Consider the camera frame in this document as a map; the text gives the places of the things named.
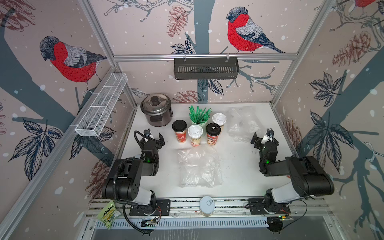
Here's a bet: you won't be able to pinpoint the clear plastic carrier bag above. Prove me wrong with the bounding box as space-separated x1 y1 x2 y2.
177 145 223 188

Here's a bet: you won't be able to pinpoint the red cup black lid front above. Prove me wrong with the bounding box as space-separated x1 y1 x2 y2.
206 123 221 145

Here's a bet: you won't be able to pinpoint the red cup black lid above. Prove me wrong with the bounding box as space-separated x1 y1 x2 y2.
172 120 187 143
206 123 221 145

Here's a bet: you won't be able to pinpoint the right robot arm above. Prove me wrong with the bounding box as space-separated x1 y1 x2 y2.
251 128 335 214

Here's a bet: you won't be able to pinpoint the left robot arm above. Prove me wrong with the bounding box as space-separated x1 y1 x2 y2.
102 130 166 216

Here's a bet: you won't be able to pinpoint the spare clear plastic bags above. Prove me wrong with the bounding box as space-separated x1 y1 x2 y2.
226 107 266 143

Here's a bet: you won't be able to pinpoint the silver rice cooker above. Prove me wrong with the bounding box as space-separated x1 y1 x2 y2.
141 93 173 127

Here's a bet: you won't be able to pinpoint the yellow cup white lid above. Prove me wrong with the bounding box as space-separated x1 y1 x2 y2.
188 125 204 147

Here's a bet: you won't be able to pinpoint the green straw holder cup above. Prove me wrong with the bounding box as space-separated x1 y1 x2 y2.
189 106 212 131

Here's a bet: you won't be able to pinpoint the green snack packet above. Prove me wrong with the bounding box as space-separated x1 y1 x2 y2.
97 201 121 230

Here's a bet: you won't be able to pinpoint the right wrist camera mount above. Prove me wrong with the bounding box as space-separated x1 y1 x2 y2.
261 134 275 144

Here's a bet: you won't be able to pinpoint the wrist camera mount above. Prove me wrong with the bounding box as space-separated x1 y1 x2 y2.
261 134 275 144
144 129 154 142

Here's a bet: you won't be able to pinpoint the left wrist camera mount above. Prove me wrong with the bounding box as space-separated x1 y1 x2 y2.
144 129 154 142

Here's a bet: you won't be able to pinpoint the white mesh wall shelf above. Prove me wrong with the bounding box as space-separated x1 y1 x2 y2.
75 73 128 137

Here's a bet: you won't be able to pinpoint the can on front rail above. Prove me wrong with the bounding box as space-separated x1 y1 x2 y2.
200 196 216 217

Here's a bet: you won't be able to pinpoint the black hanging wire basket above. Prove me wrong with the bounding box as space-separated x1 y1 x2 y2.
174 58 240 80

